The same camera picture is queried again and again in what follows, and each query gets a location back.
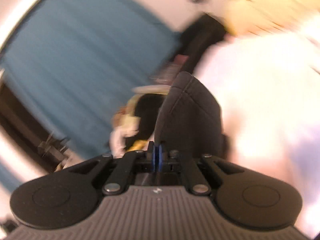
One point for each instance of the dark navy garment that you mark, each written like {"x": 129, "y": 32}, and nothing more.
{"x": 189, "y": 120}

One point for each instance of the pile of mixed clothes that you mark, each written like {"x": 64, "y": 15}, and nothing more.
{"x": 134, "y": 124}

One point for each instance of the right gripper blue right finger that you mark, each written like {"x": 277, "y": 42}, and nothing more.
{"x": 161, "y": 156}

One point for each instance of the garment steamer stand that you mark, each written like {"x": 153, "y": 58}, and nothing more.
{"x": 55, "y": 151}

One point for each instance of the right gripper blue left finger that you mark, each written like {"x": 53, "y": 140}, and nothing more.
{"x": 152, "y": 155}

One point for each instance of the dark window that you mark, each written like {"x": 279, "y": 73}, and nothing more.
{"x": 24, "y": 129}

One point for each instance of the white bed sheet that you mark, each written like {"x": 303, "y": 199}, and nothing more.
{"x": 268, "y": 90}

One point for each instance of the yellow pillow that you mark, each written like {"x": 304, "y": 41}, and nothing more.
{"x": 242, "y": 17}

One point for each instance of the teal curtain right of window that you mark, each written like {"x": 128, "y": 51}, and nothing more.
{"x": 73, "y": 63}

